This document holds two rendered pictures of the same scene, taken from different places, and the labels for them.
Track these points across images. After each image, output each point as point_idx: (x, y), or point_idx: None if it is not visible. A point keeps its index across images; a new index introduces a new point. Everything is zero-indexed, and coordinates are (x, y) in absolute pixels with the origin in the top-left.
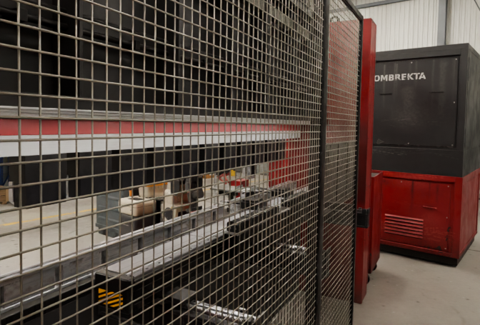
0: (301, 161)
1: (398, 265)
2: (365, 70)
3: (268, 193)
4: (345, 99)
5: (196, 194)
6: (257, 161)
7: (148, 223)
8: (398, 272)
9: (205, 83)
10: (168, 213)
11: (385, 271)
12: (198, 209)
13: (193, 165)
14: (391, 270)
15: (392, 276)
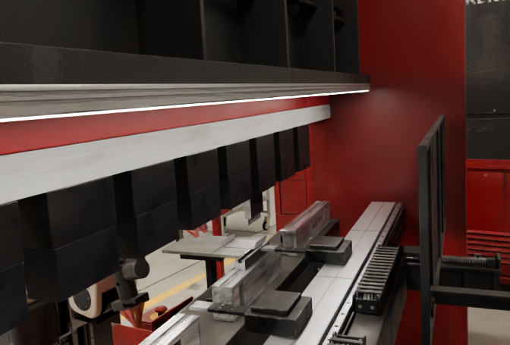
0: (335, 163)
1: (494, 315)
2: None
3: (285, 240)
4: (417, 36)
5: (130, 271)
6: (265, 183)
7: (44, 316)
8: (501, 330)
9: None
10: (80, 298)
11: (478, 330)
12: (141, 301)
13: (96, 244)
14: (486, 327)
15: (494, 342)
